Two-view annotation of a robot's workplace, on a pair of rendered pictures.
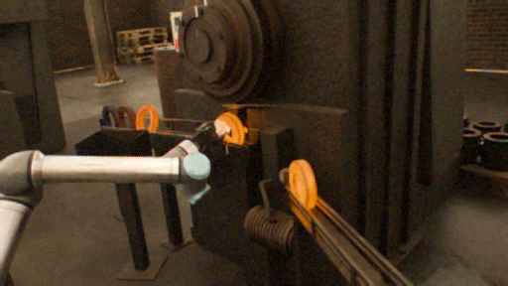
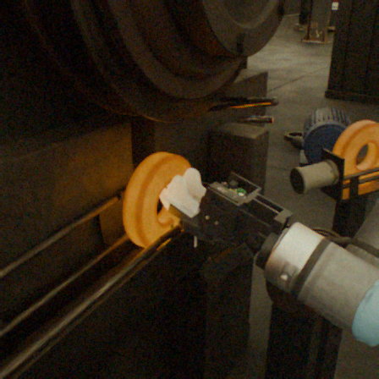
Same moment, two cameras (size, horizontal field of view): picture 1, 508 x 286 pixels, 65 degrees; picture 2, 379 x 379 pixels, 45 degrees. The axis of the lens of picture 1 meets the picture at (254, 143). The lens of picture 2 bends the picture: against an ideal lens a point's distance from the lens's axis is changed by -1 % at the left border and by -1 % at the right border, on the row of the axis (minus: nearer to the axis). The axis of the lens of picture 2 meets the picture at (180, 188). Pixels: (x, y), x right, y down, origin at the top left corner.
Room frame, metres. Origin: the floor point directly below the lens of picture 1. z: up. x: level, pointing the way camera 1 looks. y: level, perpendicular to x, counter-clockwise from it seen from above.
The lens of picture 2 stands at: (1.71, 0.76, 1.06)
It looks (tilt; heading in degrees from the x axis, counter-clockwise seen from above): 24 degrees down; 260
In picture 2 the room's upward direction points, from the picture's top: straight up
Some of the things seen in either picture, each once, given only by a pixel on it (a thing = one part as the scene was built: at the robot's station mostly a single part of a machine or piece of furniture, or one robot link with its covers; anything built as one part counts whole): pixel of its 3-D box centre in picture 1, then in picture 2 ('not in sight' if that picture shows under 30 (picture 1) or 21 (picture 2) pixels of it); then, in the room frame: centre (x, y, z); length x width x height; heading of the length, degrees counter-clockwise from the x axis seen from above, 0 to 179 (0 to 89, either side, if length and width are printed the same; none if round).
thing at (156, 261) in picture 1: (126, 206); not in sight; (1.77, 0.65, 0.36); 0.26 x 0.20 x 0.72; 80
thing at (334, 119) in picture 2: not in sight; (326, 136); (0.30, -1.80, 0.17); 0.57 x 0.31 x 0.34; 65
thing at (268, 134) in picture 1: (278, 157); (235, 183); (1.44, -0.09, 0.68); 0.11 x 0.08 x 0.24; 135
